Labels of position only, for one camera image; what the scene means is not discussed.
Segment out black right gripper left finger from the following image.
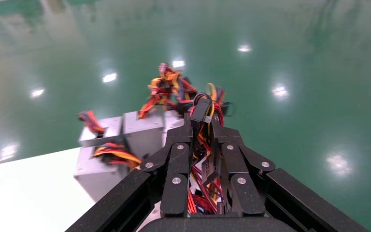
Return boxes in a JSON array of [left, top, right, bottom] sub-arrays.
[[139, 113, 194, 218]]

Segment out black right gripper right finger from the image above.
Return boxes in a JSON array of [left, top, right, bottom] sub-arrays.
[[211, 114, 276, 218]]

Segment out power supply with coloured cables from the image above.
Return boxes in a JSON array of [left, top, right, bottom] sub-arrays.
[[187, 92, 226, 215]]

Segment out grey power supply with cables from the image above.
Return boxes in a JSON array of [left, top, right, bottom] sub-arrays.
[[163, 82, 235, 137], [73, 142, 143, 203], [123, 62, 199, 158]]

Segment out grey power supply, red-purple cables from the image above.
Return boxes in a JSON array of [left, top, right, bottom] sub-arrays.
[[77, 110, 124, 148]]

